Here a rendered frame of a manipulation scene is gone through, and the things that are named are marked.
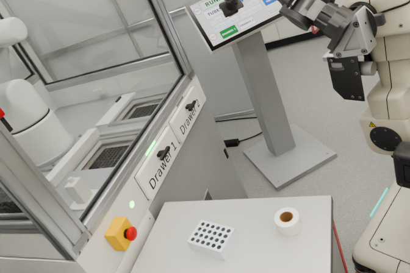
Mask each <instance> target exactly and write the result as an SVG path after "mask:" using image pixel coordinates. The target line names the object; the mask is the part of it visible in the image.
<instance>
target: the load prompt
mask: <svg viewBox="0 0 410 273"><path fill-rule="evenodd" d="M223 1H224V0H205V1H203V2H201V3H199V6H200V7H201V10H202V11H205V10H207V9H209V8H211V7H213V6H215V5H217V4H219V3H221V2H223Z"/></svg>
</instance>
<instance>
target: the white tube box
mask: <svg viewBox="0 0 410 273"><path fill-rule="evenodd" d="M238 237H239V236H238V234H237V232H236V230H235V228H232V227H228V226H225V225H220V224H216V223H213V222H209V221H204V220H201V221H200V223H199V224H198V225H197V227H196V229H195V230H194V231H193V233H192V234H191V236H190V238H189V239H188V240H187V243H188V245H189V246H190V248H191V249H192V250H194V251H197V252H200V253H202V254H206V255H210V256H212V257H215V258H219V259H221V260H225V261H226V259H227V257H228V255H229V253H230V251H231V250H232V248H233V246H234V245H235V243H236V241H237V239H238Z"/></svg>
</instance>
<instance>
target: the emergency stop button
mask: <svg viewBox="0 0 410 273"><path fill-rule="evenodd" d="M126 237H127V239H128V240H129V241H133V240H135V239H136V237H137V229H136V228H135V227H129V228H128V230H127V232H126Z"/></svg>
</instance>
